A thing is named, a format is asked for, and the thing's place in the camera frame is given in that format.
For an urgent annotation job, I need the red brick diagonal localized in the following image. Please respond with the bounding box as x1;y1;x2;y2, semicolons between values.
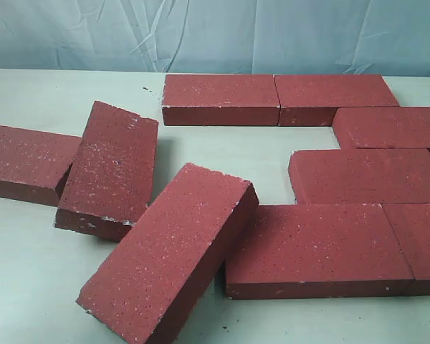
77;163;259;343

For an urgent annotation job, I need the red brick right second row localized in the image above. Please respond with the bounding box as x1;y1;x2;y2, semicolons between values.
333;107;430;152

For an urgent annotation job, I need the blue wrinkled backdrop cloth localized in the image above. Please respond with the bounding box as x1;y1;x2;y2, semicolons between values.
0;1;430;77

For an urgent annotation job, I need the red brick right third row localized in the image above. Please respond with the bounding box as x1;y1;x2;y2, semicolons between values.
289;148;430;204

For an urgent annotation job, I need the red brick front large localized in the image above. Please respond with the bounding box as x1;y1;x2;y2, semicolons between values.
225;204;414;300

